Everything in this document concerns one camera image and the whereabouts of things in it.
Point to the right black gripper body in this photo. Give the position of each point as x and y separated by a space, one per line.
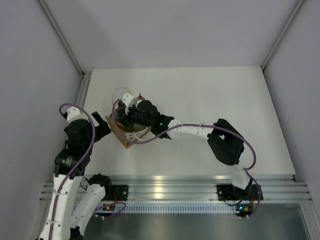
133 118

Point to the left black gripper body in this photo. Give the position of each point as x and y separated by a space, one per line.
89 141

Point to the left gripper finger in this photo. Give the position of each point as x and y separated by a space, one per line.
104 129
98 118

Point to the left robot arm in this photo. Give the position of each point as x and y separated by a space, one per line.
67 220

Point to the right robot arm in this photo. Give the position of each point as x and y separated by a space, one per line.
228 145

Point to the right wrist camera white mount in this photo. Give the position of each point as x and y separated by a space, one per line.
128 100

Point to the left aluminium frame post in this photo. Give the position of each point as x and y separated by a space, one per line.
85 76

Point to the aluminium frame post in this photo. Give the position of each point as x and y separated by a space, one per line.
285 28
85 76

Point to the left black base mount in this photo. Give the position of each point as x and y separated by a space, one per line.
117 193

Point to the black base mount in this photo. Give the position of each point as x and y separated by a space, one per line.
117 193
225 192

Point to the white slotted cable duct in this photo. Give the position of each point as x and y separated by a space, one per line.
168 208

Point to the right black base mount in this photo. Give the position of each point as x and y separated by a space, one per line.
225 192

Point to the right aluminium frame post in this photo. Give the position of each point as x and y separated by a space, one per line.
285 28

